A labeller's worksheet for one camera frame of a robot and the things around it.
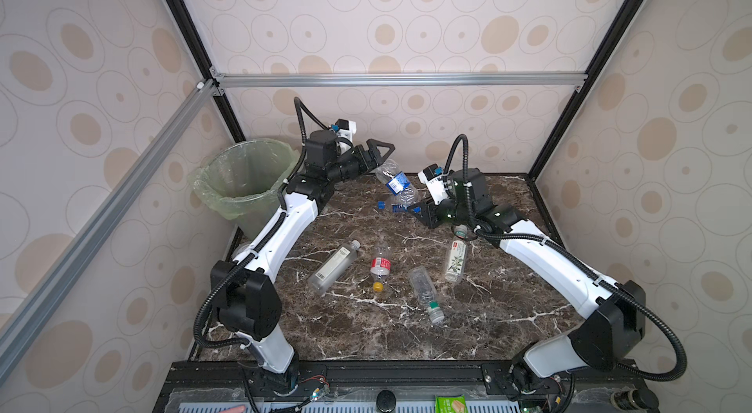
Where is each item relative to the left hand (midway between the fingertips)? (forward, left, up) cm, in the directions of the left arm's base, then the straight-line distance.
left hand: (395, 150), depth 71 cm
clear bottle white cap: (-15, +18, -34) cm, 41 cm away
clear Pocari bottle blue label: (-5, 0, -6) cm, 8 cm away
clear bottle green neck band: (-21, -10, -38) cm, 45 cm away
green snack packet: (-49, -13, -36) cm, 62 cm away
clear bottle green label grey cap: (-13, -20, -34) cm, 41 cm away
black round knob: (-49, +2, -28) cm, 56 cm away
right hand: (-7, -5, -13) cm, 16 cm away
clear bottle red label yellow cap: (-15, +4, -33) cm, 37 cm away
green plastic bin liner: (+10, +49, -20) cm, 54 cm away
